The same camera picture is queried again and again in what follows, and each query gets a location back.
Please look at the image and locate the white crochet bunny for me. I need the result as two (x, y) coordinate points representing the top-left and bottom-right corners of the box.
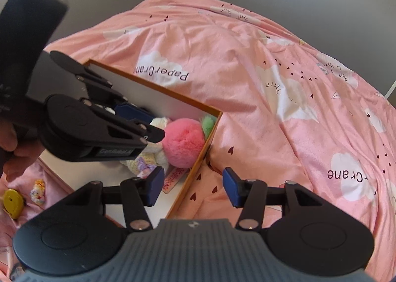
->
(119, 117), (173, 180)

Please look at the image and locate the pink green pompom peach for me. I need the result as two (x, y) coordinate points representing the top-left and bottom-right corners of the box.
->
(161, 116), (215, 169)

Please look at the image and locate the small crowned figurine magnet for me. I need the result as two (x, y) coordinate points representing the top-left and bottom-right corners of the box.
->
(30, 179), (46, 206)

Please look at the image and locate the yellow tape measure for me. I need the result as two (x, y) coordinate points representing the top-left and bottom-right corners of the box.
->
(2, 189), (25, 220)

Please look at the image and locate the person's left hand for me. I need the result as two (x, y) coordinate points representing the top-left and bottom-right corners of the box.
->
(1, 119), (45, 182)

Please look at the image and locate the orange cardboard box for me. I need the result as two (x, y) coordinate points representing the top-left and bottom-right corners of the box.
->
(37, 58), (224, 229)

